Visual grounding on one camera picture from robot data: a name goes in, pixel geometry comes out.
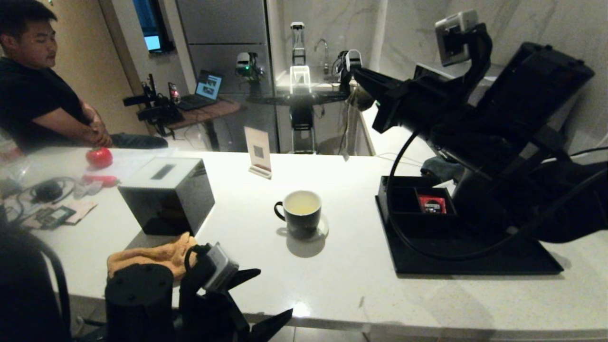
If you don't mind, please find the small brown lump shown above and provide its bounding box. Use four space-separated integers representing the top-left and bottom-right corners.
349 85 377 113

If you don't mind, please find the black mug white inside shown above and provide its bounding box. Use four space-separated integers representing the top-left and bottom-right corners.
275 191 322 239

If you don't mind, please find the black electric kettle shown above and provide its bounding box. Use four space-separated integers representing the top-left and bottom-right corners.
451 169 523 238

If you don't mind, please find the red tea packet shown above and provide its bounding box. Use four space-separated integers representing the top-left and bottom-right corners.
418 194 447 214

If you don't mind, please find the dark green printed packet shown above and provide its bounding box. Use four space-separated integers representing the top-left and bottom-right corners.
37 207 76 229

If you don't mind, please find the chrome faucet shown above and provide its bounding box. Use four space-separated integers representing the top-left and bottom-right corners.
313 39 332 76

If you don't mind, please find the dark grey cloth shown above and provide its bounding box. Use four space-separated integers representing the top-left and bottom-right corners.
420 157 464 184

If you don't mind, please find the silver microwave oven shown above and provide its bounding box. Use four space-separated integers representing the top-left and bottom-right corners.
413 63 579 162

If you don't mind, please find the orange terry cloth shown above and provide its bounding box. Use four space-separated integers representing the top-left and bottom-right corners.
107 232 198 281

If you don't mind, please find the black tissue box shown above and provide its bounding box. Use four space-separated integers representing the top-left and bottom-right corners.
118 158 216 237

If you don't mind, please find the black compartment box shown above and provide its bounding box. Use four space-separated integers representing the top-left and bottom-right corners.
378 176 457 229

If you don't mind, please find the QR code table sign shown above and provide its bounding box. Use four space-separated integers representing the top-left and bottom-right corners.
245 127 273 181

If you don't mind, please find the grey device green light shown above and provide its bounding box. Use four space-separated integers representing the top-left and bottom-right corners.
236 52 265 82

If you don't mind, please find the grey refrigerator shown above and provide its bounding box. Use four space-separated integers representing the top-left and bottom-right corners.
164 0 280 153

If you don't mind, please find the pink paper packet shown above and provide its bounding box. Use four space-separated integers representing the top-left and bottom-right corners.
24 201 99 229

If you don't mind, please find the brown wooden side table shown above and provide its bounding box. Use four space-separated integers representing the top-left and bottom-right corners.
166 99 247 131

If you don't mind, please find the black serving tray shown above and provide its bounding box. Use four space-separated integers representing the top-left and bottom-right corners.
375 197 564 275

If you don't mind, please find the black laptop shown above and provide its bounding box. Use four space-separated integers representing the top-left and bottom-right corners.
177 70 223 111

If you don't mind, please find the crumpled white wrapper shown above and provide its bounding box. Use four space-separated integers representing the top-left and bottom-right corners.
76 182 105 199

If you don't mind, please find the red toy tomato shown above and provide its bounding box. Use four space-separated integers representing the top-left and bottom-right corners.
85 147 114 169

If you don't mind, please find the black computer mouse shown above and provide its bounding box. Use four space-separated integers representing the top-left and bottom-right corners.
34 182 65 204

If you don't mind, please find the dark framed blue screen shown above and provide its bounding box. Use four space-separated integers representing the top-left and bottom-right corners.
132 0 174 54

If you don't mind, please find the person in black shirt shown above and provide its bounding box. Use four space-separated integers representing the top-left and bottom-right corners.
0 0 169 152

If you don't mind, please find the black round pedestal table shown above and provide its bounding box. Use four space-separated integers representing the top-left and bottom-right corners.
247 92 357 155

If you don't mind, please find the black power cable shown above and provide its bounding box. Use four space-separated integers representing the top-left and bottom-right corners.
570 146 608 158

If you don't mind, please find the black mouse cable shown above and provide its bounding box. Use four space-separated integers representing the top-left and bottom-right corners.
14 177 80 224

